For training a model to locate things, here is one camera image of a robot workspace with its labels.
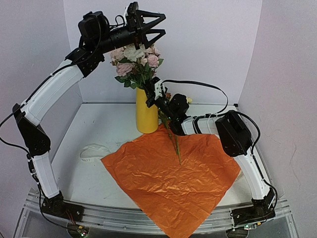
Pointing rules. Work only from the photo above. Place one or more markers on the orange yellow wrapping paper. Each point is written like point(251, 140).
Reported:
point(148, 171)

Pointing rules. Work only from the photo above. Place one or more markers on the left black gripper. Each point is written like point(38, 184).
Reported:
point(140, 22)

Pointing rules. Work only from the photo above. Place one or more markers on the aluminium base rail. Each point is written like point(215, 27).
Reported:
point(83, 220)

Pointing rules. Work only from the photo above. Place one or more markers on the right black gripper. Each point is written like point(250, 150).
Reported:
point(153, 96)

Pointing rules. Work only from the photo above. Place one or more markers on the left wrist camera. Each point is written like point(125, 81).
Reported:
point(130, 11)

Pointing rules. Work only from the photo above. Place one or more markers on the loose bouquet flower stems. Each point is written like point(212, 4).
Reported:
point(173, 137)

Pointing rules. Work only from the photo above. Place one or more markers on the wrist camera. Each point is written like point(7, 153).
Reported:
point(130, 11)
point(158, 88)

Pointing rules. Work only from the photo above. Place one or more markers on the yellow ceramic vase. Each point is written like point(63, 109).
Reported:
point(146, 118)

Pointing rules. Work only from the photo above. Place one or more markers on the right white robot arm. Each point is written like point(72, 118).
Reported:
point(236, 140)

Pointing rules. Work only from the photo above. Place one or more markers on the cream printed ribbon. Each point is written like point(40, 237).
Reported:
point(93, 152)

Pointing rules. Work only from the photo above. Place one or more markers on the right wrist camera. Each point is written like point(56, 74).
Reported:
point(158, 88)

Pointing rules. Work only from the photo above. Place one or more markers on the white and pink flowers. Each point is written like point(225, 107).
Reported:
point(135, 67)

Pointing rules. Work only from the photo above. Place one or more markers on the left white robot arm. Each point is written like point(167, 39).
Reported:
point(29, 115)

